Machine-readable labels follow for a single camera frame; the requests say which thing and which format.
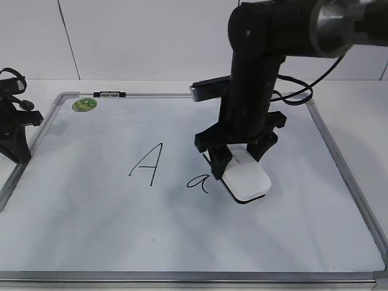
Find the white board eraser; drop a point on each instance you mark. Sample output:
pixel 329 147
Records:
pixel 244 177

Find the white board with aluminium frame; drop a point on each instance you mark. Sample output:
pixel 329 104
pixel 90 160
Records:
pixel 120 194

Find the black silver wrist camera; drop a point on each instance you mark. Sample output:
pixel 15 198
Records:
pixel 210 89

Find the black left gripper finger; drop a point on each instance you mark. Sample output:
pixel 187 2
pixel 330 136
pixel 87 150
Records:
pixel 14 145

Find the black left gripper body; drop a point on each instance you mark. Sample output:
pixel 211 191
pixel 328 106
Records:
pixel 17 112

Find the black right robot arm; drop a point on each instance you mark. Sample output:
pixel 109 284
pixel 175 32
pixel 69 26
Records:
pixel 262 35

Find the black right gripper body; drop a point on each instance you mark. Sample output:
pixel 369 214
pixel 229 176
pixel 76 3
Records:
pixel 243 119

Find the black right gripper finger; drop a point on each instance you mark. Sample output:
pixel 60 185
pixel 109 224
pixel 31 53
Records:
pixel 220 156
pixel 258 148

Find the black and silver marker pen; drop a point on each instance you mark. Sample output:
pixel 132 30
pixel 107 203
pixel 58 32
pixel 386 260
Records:
pixel 107 94

